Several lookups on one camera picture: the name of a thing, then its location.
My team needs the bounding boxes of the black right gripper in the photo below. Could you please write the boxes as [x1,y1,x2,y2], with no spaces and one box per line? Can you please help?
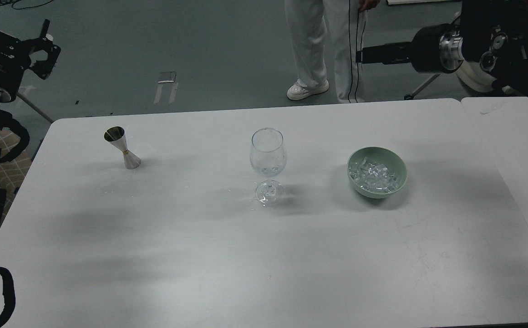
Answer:
[355,24,464,73]

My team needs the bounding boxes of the steel cocktail jigger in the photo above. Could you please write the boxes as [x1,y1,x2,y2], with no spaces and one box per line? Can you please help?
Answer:
[103,126,141,169]

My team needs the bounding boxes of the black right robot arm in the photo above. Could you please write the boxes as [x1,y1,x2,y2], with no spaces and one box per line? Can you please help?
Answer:
[356,0,528,97]

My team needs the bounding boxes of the pile of ice cubes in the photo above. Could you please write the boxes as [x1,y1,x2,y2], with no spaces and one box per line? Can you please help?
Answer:
[349,157,401,195]

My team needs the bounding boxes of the clear wine glass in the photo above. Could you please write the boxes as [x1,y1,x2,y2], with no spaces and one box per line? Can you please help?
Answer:
[249,128,288,206]

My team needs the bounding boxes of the person in white trousers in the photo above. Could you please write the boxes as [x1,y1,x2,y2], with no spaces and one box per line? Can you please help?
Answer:
[284,0,381,104]

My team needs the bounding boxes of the green bowl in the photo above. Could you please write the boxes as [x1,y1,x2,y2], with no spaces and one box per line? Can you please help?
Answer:
[346,147,407,199]

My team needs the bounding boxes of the metal floor plate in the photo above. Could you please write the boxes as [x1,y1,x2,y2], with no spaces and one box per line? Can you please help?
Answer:
[153,71,179,104]

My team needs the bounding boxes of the black floor cables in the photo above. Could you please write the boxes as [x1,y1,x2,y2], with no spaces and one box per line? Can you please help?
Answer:
[0,0,55,19]

